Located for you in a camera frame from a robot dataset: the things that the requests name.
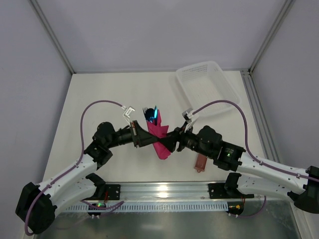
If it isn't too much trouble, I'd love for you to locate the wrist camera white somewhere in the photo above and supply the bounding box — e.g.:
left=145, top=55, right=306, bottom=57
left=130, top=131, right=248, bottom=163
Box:
left=121, top=106, right=135, bottom=126
left=182, top=108, right=198, bottom=131

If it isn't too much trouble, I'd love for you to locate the aluminium frame post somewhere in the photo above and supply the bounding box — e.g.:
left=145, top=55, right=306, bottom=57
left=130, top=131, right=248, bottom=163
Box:
left=28, top=0, right=76, bottom=75
left=249, top=0, right=295, bottom=75

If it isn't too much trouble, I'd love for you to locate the right aluminium frame post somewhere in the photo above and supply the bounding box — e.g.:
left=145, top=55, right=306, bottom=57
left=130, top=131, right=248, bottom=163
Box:
left=249, top=0, right=295, bottom=75

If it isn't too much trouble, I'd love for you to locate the white plastic basket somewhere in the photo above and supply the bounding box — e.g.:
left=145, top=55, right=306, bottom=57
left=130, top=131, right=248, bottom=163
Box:
left=176, top=61, right=242, bottom=110

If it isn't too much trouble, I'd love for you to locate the left controller board black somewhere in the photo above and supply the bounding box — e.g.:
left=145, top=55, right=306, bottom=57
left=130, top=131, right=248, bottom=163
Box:
left=88, top=203, right=106, bottom=219

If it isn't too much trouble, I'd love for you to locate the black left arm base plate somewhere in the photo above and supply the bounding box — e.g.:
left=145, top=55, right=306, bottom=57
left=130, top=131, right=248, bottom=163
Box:
left=85, top=184, right=121, bottom=201

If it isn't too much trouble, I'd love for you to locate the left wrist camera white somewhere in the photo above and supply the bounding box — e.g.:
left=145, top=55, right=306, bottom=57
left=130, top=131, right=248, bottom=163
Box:
left=121, top=106, right=135, bottom=126

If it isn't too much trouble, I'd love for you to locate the controller board black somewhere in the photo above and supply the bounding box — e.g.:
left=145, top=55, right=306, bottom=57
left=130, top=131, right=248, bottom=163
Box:
left=226, top=204, right=244, bottom=218
left=88, top=203, right=106, bottom=219

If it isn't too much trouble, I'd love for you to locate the left aluminium frame post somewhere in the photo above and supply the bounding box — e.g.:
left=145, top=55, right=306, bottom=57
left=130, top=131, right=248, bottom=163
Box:
left=28, top=0, right=76, bottom=75

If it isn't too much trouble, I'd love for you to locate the brown utensil tray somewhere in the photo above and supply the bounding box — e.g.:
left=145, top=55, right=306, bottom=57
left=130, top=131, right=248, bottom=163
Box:
left=194, top=154, right=207, bottom=173

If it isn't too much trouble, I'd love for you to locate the pink paper napkin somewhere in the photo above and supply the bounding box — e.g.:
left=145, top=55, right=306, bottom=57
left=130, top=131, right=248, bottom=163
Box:
left=146, top=111, right=172, bottom=160

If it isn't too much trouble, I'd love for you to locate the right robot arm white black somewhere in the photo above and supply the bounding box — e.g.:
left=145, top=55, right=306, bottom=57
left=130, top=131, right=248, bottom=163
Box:
left=159, top=126, right=319, bottom=214

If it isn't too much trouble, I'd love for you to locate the white slotted cable duct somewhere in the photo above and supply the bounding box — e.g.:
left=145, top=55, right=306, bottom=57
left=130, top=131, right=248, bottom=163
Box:
left=64, top=201, right=228, bottom=213

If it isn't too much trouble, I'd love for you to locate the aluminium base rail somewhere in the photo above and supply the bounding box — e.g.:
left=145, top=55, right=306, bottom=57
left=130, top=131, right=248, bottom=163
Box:
left=32, top=181, right=257, bottom=201

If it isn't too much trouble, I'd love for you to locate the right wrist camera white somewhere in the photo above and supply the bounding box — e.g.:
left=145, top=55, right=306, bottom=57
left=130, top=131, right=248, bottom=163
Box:
left=182, top=108, right=198, bottom=131

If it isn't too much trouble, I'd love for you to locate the blue metallic fork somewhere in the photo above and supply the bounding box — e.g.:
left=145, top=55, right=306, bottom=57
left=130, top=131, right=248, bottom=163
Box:
left=143, top=108, right=148, bottom=119

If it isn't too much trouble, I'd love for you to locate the right side aluminium rail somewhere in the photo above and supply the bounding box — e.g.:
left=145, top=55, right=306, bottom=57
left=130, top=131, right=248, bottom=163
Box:
left=240, top=69, right=280, bottom=163

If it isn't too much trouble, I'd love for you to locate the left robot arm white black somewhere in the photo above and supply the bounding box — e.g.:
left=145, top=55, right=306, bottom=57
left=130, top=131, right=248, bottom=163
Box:
left=15, top=120, right=161, bottom=236

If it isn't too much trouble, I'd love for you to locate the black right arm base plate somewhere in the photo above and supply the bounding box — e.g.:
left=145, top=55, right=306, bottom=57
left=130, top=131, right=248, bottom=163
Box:
left=207, top=183, right=255, bottom=199

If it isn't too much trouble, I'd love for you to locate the right controller board black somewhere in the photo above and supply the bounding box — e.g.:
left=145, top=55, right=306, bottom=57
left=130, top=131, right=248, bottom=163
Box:
left=226, top=204, right=244, bottom=218

